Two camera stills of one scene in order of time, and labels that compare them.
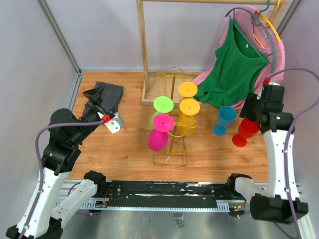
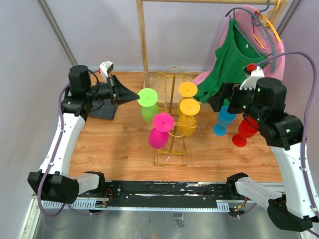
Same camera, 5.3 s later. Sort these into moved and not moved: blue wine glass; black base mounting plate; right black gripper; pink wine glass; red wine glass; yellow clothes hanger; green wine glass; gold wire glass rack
Moved: right black gripper; green wine glass
Not moved: blue wine glass; red wine glass; yellow clothes hanger; black base mounting plate; gold wire glass rack; pink wine glass
